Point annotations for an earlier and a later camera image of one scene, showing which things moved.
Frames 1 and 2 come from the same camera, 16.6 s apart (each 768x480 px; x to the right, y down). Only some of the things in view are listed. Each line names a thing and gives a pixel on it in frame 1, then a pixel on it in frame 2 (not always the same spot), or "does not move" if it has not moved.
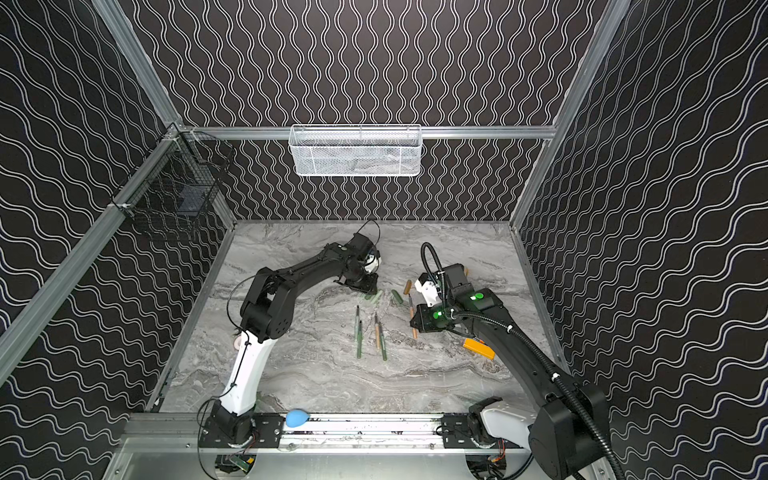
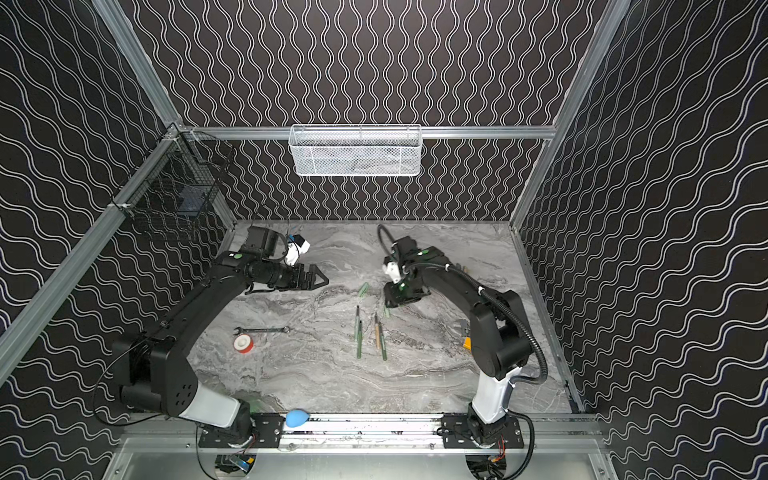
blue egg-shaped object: [296, 418] does not move
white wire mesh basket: [363, 150] does not move
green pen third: [360, 340] does not move
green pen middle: [383, 347] does not move
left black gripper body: [358, 281] to [302, 278]
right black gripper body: [422, 315] to [398, 294]
